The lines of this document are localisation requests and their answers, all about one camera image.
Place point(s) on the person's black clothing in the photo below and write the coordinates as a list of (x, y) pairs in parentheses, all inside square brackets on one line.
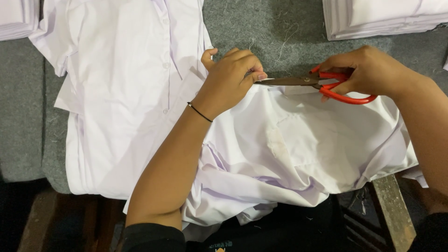
[(280, 231)]

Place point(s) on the brown wooden bench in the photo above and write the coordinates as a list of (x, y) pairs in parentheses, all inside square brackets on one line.
[(52, 224)]

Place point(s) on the small stack of folded white shirts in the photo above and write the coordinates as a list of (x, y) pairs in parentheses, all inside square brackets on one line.
[(17, 17)]

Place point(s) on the large stack of folded white shirts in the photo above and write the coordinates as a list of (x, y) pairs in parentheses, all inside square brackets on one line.
[(381, 17)]

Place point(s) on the person's left hand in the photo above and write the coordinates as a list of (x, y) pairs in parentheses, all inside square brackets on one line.
[(227, 82)]

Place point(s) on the grey felt mat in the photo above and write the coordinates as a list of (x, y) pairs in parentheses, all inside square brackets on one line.
[(297, 35)]

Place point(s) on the black wrist band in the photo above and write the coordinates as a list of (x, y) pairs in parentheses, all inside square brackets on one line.
[(199, 112)]

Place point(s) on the weathered wooden plank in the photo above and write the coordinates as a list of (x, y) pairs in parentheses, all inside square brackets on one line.
[(393, 210)]

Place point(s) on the person's right hand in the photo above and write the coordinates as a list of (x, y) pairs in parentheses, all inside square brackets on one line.
[(371, 73)]

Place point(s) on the flat white buttoned shirt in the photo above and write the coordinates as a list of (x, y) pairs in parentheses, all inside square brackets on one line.
[(119, 87)]

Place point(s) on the white cloth piece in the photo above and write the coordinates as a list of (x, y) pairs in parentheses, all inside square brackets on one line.
[(446, 64)]

